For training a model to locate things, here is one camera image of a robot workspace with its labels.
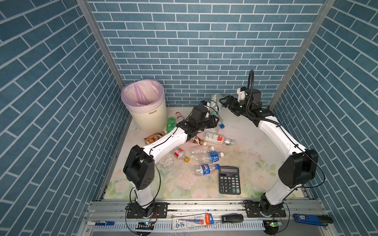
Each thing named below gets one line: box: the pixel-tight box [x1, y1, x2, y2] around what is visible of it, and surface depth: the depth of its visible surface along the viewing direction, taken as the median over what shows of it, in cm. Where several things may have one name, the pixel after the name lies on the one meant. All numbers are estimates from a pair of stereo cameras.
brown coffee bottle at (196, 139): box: [188, 135, 205, 146], surface depth 98 cm
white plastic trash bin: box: [121, 78, 168, 134], surface depth 96 cm
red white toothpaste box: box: [172, 213, 215, 231], surface depth 71 cm
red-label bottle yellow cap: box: [173, 147, 190, 163], surface depth 91 cm
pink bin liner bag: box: [121, 78, 166, 111], surface depth 98 cm
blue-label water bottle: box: [197, 150, 225, 164], surface depth 90 cm
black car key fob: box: [221, 214, 244, 223], surface depth 70 cm
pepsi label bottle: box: [194, 163, 221, 176], surface depth 85 cm
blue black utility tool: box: [292, 213, 334, 227], surface depth 71 cm
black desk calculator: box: [218, 165, 241, 195], surface depth 84 cm
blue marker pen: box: [94, 220, 115, 226], surface depth 71 cm
